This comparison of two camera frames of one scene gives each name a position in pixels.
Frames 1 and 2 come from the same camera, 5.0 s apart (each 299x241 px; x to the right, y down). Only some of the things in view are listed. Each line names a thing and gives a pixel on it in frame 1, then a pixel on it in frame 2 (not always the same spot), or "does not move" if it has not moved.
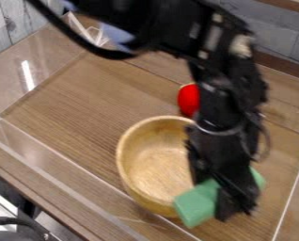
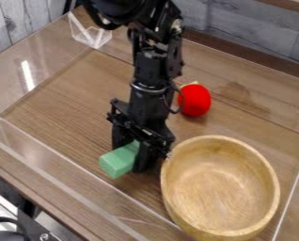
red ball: x=189 y=99 does not move
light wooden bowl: x=154 y=162 -> x=221 y=188
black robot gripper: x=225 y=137 -> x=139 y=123
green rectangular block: x=195 y=201 -> x=118 y=160
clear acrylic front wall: x=47 y=199 does not move
